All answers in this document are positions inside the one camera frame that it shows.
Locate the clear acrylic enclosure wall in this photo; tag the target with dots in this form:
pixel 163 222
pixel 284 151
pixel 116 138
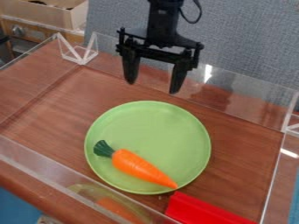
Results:
pixel 51 98

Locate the cardboard box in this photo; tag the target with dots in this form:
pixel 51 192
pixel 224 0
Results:
pixel 61 13

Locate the orange toy carrot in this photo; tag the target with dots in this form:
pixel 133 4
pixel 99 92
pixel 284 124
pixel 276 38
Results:
pixel 133 165

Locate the clear acrylic corner bracket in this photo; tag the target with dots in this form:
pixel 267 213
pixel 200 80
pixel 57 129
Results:
pixel 76 53

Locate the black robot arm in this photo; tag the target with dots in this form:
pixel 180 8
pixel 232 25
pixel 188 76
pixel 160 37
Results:
pixel 163 18

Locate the green plate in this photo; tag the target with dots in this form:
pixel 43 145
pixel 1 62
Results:
pixel 163 134

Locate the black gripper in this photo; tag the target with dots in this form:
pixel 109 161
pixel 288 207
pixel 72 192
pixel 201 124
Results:
pixel 180 52

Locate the wooden shelf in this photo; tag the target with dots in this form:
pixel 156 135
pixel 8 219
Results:
pixel 36 32

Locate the red plastic block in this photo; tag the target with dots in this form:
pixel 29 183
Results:
pixel 192 211

